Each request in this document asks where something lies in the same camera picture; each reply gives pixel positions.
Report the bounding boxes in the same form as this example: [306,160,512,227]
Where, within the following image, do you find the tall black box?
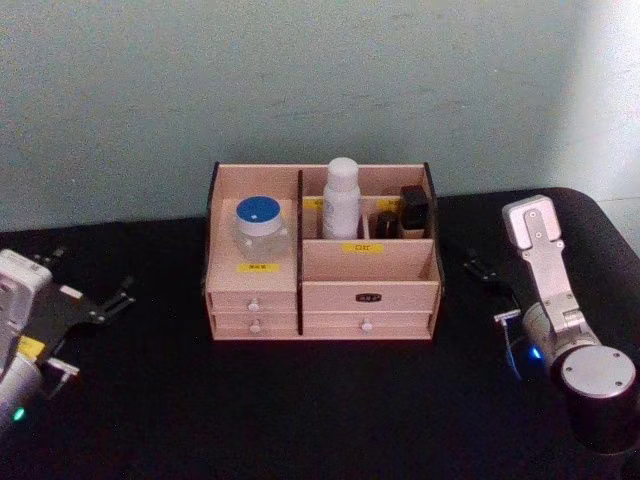
[399,185,433,239]

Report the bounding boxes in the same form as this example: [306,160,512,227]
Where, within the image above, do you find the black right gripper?
[462,248,532,324]

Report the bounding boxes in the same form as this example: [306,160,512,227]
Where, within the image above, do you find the clear jar with blue lid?
[233,196,292,262]

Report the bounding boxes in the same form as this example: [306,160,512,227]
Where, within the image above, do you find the small black lipstick tube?
[374,210,401,240]

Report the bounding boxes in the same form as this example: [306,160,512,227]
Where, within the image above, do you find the black table cloth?
[0,187,640,480]

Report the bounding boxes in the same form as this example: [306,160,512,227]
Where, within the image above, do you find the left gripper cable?
[41,356,82,399]

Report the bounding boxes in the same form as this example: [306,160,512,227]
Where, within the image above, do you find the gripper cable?
[41,356,82,399]
[493,309,524,377]

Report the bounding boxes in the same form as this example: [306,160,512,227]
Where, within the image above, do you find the wide wooden drawer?
[302,311,434,338]

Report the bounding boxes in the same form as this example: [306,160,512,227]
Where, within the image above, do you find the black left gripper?
[17,246,137,364]

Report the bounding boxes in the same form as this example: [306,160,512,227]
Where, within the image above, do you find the white plastic bottle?
[321,157,363,240]

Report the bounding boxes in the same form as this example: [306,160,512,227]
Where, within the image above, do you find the small wooden drawer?
[206,289,300,314]
[209,312,300,338]

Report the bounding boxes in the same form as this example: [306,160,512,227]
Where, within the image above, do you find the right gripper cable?
[493,309,524,377]

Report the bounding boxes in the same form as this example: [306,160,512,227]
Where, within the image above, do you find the wooden desk organizer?
[201,160,447,343]

